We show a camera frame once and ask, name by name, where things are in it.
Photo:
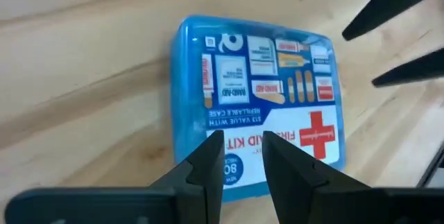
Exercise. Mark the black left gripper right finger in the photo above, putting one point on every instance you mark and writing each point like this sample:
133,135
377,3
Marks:
298,189

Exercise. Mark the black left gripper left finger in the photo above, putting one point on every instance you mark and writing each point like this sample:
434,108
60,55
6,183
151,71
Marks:
204,182

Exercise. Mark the black edge rail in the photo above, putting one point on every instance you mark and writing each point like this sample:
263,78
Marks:
435,172

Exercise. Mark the blue first aid kit case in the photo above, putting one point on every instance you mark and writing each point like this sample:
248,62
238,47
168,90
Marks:
263,57

